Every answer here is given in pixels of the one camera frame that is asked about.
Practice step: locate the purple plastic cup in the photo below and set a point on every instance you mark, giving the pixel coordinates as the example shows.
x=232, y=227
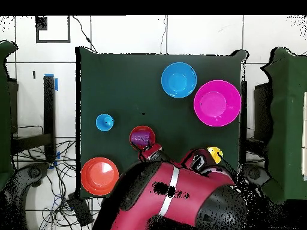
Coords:
x=139, y=139

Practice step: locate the small red plastic bowl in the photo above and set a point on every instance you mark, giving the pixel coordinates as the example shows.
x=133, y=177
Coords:
x=151, y=134

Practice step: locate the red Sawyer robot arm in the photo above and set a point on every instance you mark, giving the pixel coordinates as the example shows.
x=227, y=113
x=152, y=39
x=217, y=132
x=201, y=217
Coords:
x=187, y=189

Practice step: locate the blue plastic cup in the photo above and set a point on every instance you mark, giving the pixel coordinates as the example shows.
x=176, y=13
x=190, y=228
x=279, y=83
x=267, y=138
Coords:
x=104, y=122

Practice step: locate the dark green table cloth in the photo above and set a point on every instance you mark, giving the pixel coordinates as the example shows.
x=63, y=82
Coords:
x=134, y=91

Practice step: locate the large orange-red plastic bowl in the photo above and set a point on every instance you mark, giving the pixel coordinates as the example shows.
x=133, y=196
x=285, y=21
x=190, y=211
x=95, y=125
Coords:
x=99, y=176

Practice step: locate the yellow plastic cup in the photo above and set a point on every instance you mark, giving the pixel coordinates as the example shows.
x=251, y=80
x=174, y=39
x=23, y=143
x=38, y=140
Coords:
x=217, y=153

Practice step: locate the blue plastic bowl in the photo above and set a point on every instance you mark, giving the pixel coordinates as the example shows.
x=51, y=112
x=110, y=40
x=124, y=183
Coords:
x=179, y=80

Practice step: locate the large pink plastic bowl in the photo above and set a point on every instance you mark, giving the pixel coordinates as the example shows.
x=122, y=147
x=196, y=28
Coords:
x=217, y=103

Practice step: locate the black power adapter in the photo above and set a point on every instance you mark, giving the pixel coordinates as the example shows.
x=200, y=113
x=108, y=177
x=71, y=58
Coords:
x=80, y=210

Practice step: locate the blue tape strip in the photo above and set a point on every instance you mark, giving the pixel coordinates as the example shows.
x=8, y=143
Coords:
x=56, y=85

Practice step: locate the grey stand base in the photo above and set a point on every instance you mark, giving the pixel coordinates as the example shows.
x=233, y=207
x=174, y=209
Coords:
x=254, y=175
x=33, y=172

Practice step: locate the green-clothed side table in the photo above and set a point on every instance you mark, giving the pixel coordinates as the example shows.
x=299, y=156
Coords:
x=4, y=107
x=287, y=119

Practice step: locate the black square floor frame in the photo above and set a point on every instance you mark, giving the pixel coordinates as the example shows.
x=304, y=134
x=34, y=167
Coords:
x=41, y=24

